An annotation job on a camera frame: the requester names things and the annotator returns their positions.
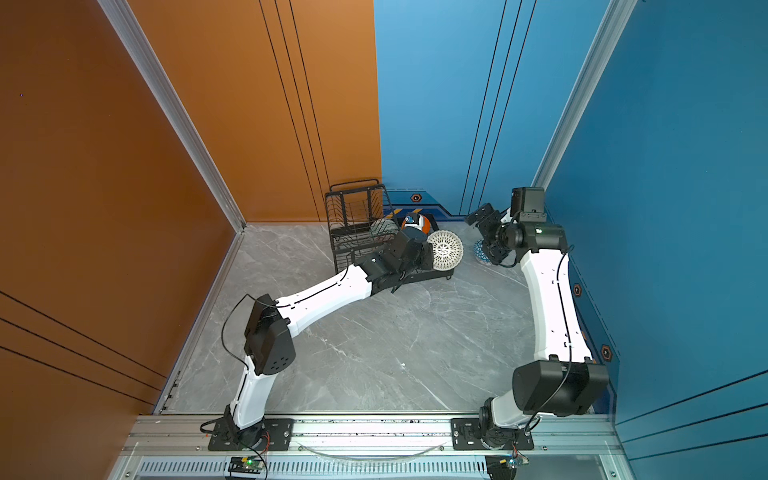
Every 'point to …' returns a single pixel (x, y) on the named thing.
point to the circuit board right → (504, 467)
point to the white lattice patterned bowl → (447, 249)
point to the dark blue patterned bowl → (479, 254)
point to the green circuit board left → (243, 464)
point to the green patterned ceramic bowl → (383, 228)
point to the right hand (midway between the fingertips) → (468, 225)
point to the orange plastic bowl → (415, 226)
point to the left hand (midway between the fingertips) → (432, 242)
